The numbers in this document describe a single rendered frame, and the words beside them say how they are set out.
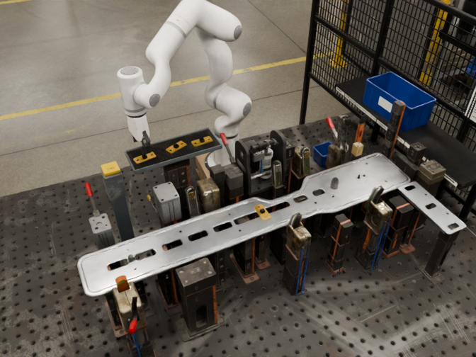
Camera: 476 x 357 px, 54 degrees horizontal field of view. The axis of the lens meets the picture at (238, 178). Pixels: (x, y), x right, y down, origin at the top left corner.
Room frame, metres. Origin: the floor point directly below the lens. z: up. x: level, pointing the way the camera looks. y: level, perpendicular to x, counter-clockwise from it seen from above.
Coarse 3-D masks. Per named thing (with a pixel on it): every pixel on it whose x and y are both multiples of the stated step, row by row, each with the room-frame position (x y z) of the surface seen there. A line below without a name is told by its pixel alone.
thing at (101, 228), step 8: (104, 216) 1.19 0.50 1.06; (96, 224) 1.15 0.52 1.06; (104, 224) 1.15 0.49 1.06; (96, 232) 1.11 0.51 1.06; (104, 232) 1.12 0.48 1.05; (112, 232) 1.13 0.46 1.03; (96, 240) 1.11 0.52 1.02; (104, 240) 1.12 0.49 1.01; (112, 240) 1.13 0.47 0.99; (112, 264) 1.13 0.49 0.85; (120, 264) 1.15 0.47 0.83
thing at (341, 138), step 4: (340, 116) 1.62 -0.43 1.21; (344, 116) 1.62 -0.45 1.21; (340, 120) 1.61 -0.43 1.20; (344, 120) 1.60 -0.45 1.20; (348, 120) 1.59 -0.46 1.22; (340, 124) 1.61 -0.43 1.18; (344, 124) 1.62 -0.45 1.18; (348, 124) 1.59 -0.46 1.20; (340, 128) 1.60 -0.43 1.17; (344, 128) 1.62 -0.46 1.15; (340, 132) 1.60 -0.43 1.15; (344, 132) 1.61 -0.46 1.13; (340, 136) 1.59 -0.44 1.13; (344, 136) 1.61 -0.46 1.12; (340, 140) 1.59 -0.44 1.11; (344, 140) 1.61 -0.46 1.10; (340, 144) 1.59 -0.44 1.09; (344, 144) 1.60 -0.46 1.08; (340, 148) 1.59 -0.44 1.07; (344, 148) 1.60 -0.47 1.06; (340, 152) 1.58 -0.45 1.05
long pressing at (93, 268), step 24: (336, 168) 1.53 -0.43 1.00; (360, 168) 1.54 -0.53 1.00; (384, 168) 1.54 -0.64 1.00; (336, 192) 1.38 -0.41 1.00; (360, 192) 1.38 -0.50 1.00; (384, 192) 1.39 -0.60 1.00; (216, 216) 1.25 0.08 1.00; (240, 216) 1.25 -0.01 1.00; (288, 216) 1.25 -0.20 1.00; (144, 240) 1.13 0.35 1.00; (168, 240) 1.13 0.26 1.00; (216, 240) 1.13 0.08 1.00; (240, 240) 1.13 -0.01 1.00; (96, 264) 1.02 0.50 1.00; (144, 264) 1.02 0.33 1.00; (168, 264) 1.02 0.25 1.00; (96, 288) 0.91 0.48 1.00
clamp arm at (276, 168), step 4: (276, 160) 1.47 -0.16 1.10; (272, 164) 1.46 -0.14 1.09; (276, 164) 1.45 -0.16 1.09; (280, 164) 1.46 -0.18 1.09; (272, 168) 1.45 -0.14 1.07; (276, 168) 1.44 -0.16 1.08; (280, 168) 1.46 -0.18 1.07; (272, 172) 1.45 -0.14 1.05; (276, 172) 1.44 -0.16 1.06; (280, 172) 1.45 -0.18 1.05; (272, 176) 1.45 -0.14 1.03; (276, 176) 1.44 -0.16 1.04; (280, 176) 1.45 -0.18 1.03; (276, 180) 1.44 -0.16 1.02; (280, 180) 1.44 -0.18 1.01; (276, 184) 1.43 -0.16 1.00; (280, 184) 1.44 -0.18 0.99
